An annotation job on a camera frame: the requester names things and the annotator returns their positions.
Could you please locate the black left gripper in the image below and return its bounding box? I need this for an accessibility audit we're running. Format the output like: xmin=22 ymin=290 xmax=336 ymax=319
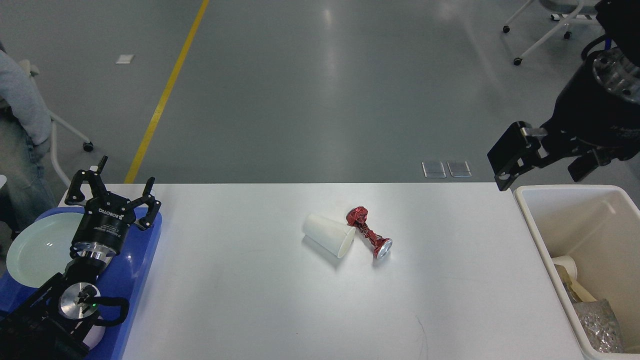
xmin=65 ymin=155 xmax=163 ymax=258

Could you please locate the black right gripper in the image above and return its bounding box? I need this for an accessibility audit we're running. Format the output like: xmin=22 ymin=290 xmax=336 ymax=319
xmin=487 ymin=63 xmax=640 ymax=191

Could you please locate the mint green plate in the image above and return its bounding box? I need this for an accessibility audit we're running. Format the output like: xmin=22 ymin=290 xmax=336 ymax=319
xmin=6 ymin=212 xmax=83 ymax=289

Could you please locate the pink mug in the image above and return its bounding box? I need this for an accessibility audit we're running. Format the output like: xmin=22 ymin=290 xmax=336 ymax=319
xmin=82 ymin=325 xmax=106 ymax=351

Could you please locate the brown paper bag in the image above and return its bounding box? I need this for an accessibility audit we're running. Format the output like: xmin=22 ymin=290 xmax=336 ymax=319
xmin=562 ymin=280 xmax=597 ymax=304

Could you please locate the aluminium foil sheet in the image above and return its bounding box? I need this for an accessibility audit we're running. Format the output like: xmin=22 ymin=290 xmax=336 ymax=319
xmin=573 ymin=299 xmax=626 ymax=354

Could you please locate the crushed red can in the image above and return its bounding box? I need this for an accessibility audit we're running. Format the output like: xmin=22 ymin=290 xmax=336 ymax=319
xmin=346 ymin=206 xmax=393 ymax=260

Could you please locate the white paper cup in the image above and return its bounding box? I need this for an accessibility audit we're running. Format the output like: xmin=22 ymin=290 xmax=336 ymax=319
xmin=302 ymin=214 xmax=356 ymax=259

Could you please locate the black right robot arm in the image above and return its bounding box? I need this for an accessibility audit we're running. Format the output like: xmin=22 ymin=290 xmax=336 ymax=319
xmin=487 ymin=0 xmax=640 ymax=191

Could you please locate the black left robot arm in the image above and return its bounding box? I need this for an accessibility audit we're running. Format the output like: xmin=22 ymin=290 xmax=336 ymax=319
xmin=1 ymin=156 xmax=162 ymax=360

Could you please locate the beige plastic bin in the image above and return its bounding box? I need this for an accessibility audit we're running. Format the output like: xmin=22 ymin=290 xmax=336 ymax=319
xmin=514 ymin=185 xmax=640 ymax=360

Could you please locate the paper cup in bin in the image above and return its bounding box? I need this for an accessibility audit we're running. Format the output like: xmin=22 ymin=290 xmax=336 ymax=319
xmin=551 ymin=255 xmax=578 ymax=280

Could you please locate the seated person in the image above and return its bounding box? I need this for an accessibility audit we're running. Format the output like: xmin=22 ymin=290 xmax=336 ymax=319
xmin=0 ymin=47 xmax=57 ymax=240

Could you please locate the white office chair right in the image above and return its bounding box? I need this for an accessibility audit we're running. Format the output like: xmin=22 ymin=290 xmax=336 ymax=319
xmin=501 ymin=0 xmax=601 ymax=67

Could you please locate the white chair left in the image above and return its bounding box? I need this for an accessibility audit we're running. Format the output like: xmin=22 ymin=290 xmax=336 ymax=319
xmin=18 ymin=59 xmax=95 ymax=188

